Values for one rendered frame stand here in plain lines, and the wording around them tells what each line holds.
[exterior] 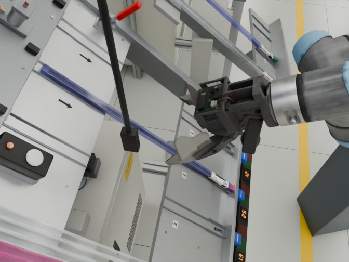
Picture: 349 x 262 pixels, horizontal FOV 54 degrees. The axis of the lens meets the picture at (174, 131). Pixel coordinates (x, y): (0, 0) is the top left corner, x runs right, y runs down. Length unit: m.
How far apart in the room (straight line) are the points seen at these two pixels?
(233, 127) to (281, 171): 1.20
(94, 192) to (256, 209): 0.88
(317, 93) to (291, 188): 1.23
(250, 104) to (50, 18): 0.34
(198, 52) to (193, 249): 0.57
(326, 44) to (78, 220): 0.68
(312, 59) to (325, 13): 1.98
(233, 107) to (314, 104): 0.12
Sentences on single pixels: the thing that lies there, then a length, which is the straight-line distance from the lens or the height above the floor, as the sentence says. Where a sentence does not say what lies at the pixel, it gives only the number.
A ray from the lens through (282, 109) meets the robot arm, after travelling 0.52.
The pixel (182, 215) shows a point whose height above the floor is 0.82.
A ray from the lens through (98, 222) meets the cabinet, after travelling 0.94.
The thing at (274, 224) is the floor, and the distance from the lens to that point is 1.63.
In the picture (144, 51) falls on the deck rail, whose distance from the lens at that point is 0.78.
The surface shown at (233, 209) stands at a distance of 0.82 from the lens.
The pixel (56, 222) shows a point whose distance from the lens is 0.56.
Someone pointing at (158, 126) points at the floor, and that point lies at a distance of 1.80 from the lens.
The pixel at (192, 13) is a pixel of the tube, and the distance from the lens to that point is 0.84.
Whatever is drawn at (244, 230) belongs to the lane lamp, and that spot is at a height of 0.65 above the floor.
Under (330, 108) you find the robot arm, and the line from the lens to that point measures 0.52.
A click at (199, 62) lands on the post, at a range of 1.07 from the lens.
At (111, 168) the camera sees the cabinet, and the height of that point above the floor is 0.62.
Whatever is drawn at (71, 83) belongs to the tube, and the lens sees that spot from 0.62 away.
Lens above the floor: 1.50
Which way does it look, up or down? 57 degrees down
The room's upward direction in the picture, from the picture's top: straight up
